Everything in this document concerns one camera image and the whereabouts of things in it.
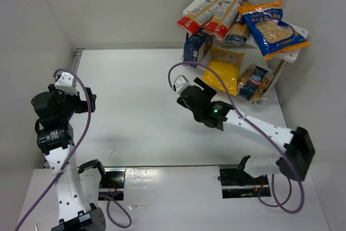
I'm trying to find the yellow pasta bag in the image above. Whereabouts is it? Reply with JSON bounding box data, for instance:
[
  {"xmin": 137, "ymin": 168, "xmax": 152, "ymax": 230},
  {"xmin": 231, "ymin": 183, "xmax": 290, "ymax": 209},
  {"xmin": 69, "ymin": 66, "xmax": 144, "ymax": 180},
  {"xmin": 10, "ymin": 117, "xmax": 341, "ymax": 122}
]
[{"xmin": 208, "ymin": 47, "xmax": 245, "ymax": 96}]

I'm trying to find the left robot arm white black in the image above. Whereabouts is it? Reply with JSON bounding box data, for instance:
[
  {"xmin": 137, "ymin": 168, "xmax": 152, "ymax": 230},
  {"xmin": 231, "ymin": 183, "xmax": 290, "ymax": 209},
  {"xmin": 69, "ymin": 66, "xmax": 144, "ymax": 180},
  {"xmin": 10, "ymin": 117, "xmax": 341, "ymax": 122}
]
[{"xmin": 31, "ymin": 83, "xmax": 106, "ymax": 230}]

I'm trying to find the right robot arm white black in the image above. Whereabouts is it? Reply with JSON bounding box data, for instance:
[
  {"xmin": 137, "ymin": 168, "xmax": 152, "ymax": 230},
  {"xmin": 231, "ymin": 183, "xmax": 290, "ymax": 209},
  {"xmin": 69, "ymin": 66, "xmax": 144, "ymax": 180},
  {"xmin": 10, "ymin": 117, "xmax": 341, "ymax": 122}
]
[{"xmin": 172, "ymin": 75, "xmax": 316, "ymax": 181}]

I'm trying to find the blue clear pasta bag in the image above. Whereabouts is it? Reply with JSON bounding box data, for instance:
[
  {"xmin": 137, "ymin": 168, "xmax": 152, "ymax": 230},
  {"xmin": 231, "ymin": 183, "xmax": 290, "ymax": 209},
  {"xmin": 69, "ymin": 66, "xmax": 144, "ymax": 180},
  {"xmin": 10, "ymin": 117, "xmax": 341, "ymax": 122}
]
[{"xmin": 237, "ymin": 63, "xmax": 272, "ymax": 103}]

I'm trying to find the dark blue pasta box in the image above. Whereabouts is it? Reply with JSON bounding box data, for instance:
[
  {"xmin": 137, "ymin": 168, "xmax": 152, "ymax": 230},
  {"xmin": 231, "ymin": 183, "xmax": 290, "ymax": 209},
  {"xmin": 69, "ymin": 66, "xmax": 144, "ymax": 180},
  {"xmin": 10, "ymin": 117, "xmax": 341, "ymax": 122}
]
[{"xmin": 182, "ymin": 28, "xmax": 214, "ymax": 65}]

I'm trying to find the white two-tier shelf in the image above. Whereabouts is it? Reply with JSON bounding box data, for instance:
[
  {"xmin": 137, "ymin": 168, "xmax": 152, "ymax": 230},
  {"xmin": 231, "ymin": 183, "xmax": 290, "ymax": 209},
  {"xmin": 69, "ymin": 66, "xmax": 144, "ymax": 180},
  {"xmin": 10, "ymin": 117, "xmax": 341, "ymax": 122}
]
[{"xmin": 183, "ymin": 0, "xmax": 310, "ymax": 103}]

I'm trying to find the right red spaghetti pack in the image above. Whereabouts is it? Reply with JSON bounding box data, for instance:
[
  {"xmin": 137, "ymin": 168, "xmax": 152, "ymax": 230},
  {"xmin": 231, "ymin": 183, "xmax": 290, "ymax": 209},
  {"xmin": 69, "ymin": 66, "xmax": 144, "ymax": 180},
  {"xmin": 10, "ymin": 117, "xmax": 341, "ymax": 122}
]
[{"xmin": 203, "ymin": 0, "xmax": 246, "ymax": 42}]

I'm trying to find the red spaghetti pack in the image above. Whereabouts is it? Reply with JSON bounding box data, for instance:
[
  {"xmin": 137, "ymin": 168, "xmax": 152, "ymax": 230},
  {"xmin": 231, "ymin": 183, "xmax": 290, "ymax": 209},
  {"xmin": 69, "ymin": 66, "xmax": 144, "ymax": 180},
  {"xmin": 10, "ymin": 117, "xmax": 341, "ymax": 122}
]
[
  {"xmin": 203, "ymin": 0, "xmax": 246, "ymax": 42},
  {"xmin": 176, "ymin": 0, "xmax": 224, "ymax": 34}
]

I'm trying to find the dark blue spaghetti pack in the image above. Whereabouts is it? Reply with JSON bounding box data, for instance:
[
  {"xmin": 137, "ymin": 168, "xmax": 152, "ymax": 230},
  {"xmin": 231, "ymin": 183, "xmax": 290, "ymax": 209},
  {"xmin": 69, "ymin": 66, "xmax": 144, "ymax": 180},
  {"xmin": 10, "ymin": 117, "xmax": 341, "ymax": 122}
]
[{"xmin": 225, "ymin": 14, "xmax": 250, "ymax": 46}]

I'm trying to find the left red spaghetti pack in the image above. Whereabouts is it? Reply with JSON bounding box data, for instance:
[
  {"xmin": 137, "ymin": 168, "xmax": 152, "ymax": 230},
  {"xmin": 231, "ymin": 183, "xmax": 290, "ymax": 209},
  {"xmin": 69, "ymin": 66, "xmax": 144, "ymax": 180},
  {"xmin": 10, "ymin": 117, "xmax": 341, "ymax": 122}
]
[{"xmin": 176, "ymin": 0, "xmax": 224, "ymax": 34}]

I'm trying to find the blue orange orecchiette bag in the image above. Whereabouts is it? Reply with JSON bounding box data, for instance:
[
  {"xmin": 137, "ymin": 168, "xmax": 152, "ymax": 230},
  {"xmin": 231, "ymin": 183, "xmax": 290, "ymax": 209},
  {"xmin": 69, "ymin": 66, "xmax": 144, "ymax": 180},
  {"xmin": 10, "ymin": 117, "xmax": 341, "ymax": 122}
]
[{"xmin": 238, "ymin": 0, "xmax": 310, "ymax": 60}]

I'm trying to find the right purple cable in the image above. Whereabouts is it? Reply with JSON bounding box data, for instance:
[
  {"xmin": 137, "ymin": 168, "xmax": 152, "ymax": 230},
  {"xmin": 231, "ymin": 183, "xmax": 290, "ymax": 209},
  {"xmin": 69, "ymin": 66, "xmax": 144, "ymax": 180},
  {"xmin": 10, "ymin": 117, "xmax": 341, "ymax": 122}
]
[{"xmin": 167, "ymin": 62, "xmax": 305, "ymax": 214}]

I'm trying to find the purple cable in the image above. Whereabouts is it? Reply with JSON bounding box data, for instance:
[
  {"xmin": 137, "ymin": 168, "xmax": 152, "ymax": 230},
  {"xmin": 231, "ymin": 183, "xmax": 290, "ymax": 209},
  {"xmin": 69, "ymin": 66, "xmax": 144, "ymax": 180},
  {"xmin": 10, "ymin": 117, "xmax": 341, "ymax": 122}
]
[
  {"xmin": 167, "ymin": 62, "xmax": 305, "ymax": 214},
  {"xmin": 15, "ymin": 68, "xmax": 132, "ymax": 231}
]

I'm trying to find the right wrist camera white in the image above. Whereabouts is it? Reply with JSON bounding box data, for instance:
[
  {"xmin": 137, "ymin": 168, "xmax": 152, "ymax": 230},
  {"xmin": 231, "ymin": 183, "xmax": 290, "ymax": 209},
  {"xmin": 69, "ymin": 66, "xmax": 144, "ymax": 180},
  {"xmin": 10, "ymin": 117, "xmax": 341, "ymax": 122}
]
[{"xmin": 171, "ymin": 75, "xmax": 190, "ymax": 95}]

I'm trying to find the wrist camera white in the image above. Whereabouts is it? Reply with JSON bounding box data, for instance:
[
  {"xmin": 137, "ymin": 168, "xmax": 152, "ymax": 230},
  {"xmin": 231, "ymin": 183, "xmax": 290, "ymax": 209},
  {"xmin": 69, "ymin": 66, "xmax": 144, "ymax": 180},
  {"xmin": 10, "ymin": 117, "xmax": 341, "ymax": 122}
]
[
  {"xmin": 171, "ymin": 75, "xmax": 190, "ymax": 95},
  {"xmin": 54, "ymin": 72, "xmax": 78, "ymax": 95}
]

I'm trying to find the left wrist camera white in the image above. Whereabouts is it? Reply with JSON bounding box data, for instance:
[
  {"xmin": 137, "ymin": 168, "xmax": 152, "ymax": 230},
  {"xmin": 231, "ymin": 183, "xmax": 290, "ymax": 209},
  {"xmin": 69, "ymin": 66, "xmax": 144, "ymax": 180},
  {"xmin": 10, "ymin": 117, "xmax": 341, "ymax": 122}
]
[{"xmin": 54, "ymin": 72, "xmax": 78, "ymax": 95}]

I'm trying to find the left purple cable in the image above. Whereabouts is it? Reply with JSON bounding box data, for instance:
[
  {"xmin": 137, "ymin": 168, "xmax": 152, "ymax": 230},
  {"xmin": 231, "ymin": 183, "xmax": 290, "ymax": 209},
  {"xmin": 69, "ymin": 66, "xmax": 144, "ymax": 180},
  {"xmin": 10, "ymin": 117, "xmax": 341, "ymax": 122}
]
[{"xmin": 15, "ymin": 68, "xmax": 132, "ymax": 231}]

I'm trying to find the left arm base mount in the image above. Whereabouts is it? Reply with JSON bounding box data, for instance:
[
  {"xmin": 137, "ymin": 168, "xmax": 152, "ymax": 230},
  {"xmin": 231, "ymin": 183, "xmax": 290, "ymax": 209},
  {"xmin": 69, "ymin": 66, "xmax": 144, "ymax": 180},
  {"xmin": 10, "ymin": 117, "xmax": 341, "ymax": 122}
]
[{"xmin": 98, "ymin": 168, "xmax": 125, "ymax": 201}]

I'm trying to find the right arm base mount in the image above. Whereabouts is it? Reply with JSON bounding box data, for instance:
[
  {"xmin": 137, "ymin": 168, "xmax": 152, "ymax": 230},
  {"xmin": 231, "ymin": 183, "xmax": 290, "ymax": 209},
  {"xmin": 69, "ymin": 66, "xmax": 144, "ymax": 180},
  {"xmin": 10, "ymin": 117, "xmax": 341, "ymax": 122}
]
[{"xmin": 217, "ymin": 165, "xmax": 271, "ymax": 199}]

